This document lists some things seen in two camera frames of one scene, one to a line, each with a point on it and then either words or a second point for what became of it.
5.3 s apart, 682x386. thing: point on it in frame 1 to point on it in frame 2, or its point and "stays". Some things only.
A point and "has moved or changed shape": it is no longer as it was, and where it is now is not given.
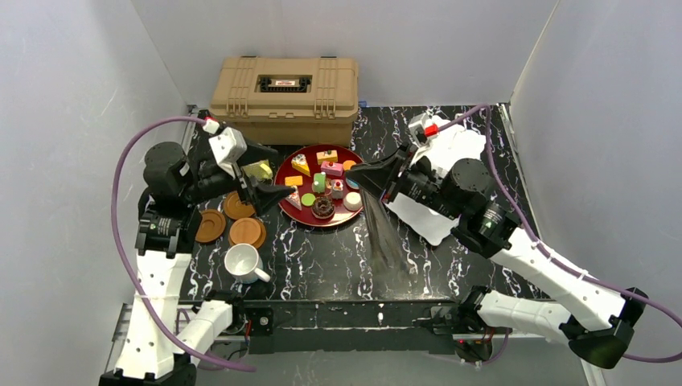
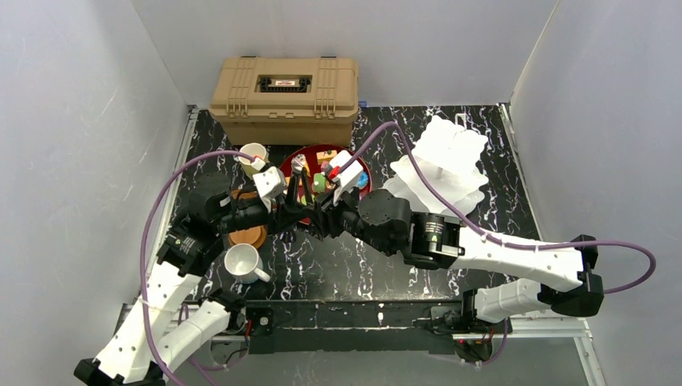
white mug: x=244 y=264 stays
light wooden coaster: x=247 y=231 stays
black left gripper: x=251 y=193 to x=280 y=207
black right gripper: x=394 y=178 to x=326 y=214
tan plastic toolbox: x=286 y=100 stays
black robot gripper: x=382 y=236 has moved or changed shape
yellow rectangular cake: x=329 y=155 stays
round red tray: x=312 y=180 stays
